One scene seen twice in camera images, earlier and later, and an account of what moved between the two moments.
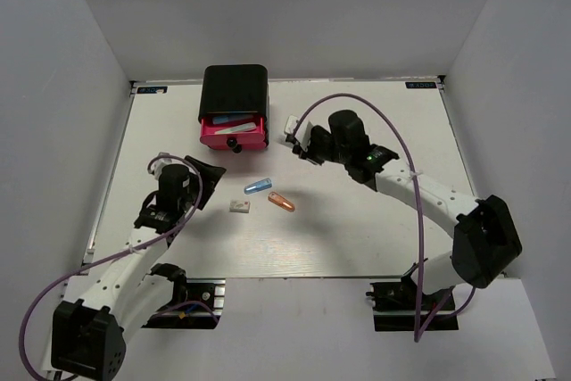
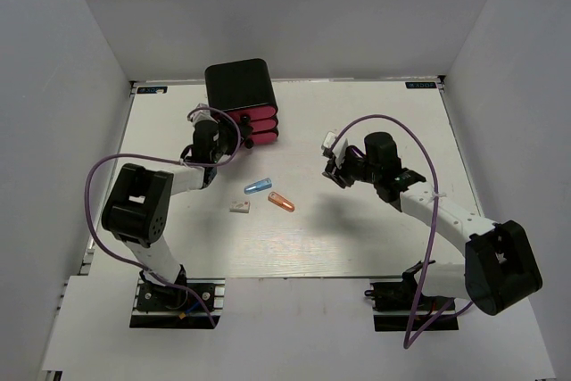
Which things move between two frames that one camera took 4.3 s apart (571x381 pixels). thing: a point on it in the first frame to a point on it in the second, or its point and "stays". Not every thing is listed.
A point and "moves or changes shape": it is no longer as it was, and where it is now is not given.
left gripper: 211,176 to 232,134
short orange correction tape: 278,200 stays
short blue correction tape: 257,186 stays
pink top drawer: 235,141 to 252,114
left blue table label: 152,89 stays
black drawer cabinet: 235,88 moves or changes shape
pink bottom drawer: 254,145 to 263,137
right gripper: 297,150 to 341,178
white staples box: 239,206 stays
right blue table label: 420,85 stays
